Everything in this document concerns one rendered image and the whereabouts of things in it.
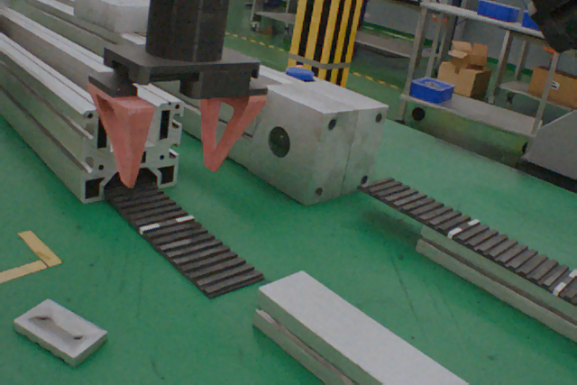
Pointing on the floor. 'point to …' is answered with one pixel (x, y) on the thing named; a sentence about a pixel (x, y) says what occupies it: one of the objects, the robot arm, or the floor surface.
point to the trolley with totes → (500, 119)
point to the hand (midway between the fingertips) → (171, 167)
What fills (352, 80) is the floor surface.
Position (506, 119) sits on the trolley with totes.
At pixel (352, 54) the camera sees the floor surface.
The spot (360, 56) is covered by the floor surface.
